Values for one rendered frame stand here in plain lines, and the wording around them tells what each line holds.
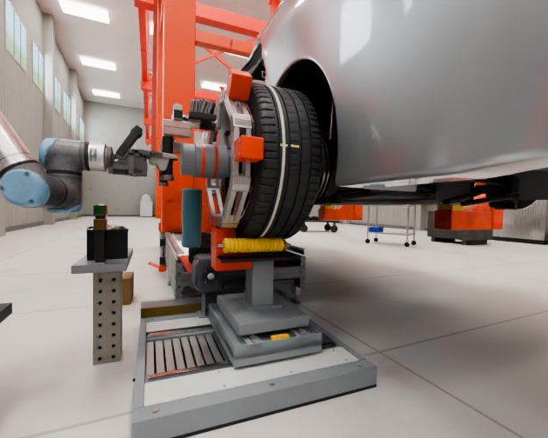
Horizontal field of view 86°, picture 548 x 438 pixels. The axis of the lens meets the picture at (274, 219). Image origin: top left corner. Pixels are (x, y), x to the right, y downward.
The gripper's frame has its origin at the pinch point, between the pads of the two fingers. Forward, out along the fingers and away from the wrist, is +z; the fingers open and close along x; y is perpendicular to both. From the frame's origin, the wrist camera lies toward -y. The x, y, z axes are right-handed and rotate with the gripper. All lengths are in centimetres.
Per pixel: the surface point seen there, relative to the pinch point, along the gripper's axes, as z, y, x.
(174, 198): 5, 13, -59
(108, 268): -20.9, 39.4, -10.6
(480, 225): 258, 27, -59
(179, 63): 7, -59, -60
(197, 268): 15, 48, -41
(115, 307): -20, 60, -30
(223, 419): 13, 80, 23
